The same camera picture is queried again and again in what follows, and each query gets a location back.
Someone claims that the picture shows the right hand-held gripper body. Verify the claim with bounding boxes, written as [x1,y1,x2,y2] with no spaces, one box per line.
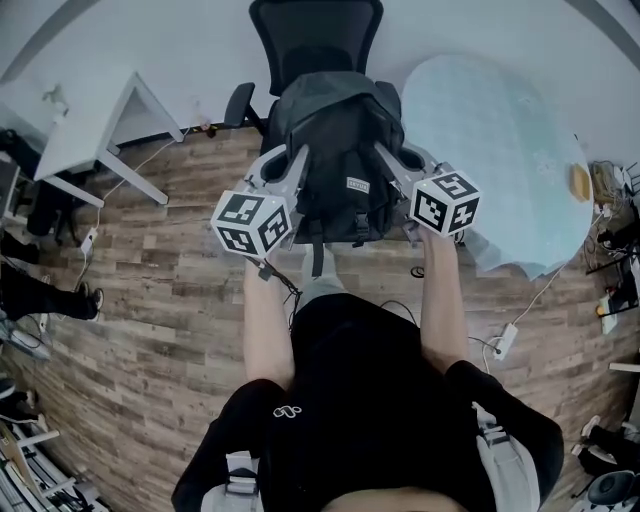
[394,162,482,247]

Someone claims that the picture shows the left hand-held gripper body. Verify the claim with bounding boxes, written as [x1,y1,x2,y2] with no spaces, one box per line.
[210,162,301,260]

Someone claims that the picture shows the black backpack bag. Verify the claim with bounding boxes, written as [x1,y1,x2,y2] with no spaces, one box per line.
[267,71,407,279]

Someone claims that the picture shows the black mesh office chair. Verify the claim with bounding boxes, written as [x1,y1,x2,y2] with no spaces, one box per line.
[223,0,427,172]

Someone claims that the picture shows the person's left forearm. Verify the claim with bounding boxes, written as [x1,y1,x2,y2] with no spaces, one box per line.
[242,258,297,387]

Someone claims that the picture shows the person's right forearm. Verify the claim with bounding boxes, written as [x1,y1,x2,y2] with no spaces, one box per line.
[418,230,472,377]

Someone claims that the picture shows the black swivel chair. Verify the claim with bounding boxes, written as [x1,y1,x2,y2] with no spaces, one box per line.
[25,178,84,247]

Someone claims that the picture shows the light blue round rug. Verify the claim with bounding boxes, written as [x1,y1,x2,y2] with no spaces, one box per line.
[399,53,597,282]

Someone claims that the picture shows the person's grey trousers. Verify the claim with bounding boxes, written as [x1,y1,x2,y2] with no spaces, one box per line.
[299,249,347,304]

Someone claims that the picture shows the yellow flat object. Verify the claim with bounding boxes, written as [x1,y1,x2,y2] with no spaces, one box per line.
[569,161,594,205]

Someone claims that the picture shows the white power strip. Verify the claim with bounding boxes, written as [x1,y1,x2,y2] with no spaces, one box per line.
[491,322,520,362]

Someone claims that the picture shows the white table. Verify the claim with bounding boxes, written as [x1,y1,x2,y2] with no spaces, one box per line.
[33,70,187,209]

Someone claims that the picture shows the person's black shirt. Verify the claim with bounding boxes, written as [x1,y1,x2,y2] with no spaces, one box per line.
[171,292,567,512]

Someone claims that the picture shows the white shoe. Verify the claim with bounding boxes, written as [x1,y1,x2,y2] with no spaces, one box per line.
[571,414,603,457]

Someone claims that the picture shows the white metal rack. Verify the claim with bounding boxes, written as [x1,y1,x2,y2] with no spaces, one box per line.
[0,418,104,512]

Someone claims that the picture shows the black round device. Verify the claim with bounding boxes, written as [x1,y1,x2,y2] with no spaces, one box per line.
[586,469,640,507]

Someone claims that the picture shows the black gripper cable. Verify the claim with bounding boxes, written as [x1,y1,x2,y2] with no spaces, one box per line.
[255,260,304,306]

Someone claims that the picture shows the white power cable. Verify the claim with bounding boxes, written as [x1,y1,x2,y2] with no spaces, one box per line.
[509,259,569,331]

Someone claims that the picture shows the tangle of cables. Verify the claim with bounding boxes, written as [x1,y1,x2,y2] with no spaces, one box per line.
[591,159,640,217]

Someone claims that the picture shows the grey harness strap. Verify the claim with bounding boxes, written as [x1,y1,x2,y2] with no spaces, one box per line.
[471,399,542,512]
[223,449,262,512]

